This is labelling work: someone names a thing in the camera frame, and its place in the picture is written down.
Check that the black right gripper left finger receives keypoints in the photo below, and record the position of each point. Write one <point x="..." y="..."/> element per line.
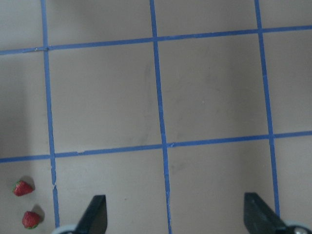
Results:
<point x="93" y="221"/>

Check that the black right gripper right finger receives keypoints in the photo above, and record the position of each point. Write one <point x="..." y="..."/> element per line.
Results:
<point x="259" y="218"/>

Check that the red strawberry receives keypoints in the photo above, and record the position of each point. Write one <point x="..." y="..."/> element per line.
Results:
<point x="31" y="220"/>
<point x="22" y="188"/>

